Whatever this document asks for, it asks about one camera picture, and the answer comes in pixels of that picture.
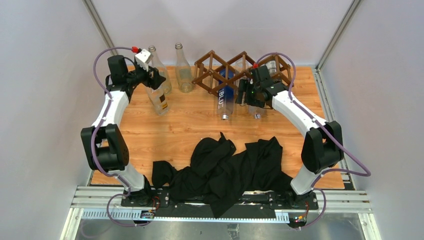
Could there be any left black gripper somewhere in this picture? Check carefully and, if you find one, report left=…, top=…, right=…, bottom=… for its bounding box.
left=124, top=62, right=165, bottom=91

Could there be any clear bottle dark label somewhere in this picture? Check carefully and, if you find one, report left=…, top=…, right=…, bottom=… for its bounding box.
left=148, top=45, right=172, bottom=95

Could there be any small clear black-capped bottle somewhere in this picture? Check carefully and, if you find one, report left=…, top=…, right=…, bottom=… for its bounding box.
left=145, top=86, right=169, bottom=116

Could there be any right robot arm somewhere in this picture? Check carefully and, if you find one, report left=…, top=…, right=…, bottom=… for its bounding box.
left=236, top=65, right=344, bottom=209

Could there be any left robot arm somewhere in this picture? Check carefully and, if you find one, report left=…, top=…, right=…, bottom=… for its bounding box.
left=80, top=53, right=165, bottom=207

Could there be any blue labelled clear bottle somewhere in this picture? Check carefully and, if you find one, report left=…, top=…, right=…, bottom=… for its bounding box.
left=217, top=86, right=235, bottom=120

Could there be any brown wooden wine rack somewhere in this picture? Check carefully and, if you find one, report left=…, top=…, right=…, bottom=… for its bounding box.
left=192, top=50, right=296, bottom=97

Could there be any dark green wine bottle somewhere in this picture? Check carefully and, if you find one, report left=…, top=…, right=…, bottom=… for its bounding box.
left=265, top=60, right=282, bottom=82

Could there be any black cloth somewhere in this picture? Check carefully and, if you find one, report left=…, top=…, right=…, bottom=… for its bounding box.
left=151, top=134, right=292, bottom=203

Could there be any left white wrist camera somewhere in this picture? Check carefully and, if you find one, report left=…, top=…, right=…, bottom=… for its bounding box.
left=134, top=48, right=153, bottom=72

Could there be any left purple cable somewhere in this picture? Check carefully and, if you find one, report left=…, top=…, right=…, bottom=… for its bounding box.
left=90, top=46, right=152, bottom=228

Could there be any purple cable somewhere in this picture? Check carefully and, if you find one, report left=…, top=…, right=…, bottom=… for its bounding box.
left=255, top=52, right=372, bottom=230
left=90, top=46, right=152, bottom=228

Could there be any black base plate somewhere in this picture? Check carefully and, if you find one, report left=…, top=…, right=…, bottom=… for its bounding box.
left=119, top=187, right=318, bottom=220

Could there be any aluminium frame rail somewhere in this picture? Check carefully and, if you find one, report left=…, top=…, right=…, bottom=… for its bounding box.
left=71, top=186, right=372, bottom=224

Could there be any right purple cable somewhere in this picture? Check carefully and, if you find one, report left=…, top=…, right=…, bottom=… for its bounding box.
left=255, top=52, right=372, bottom=230

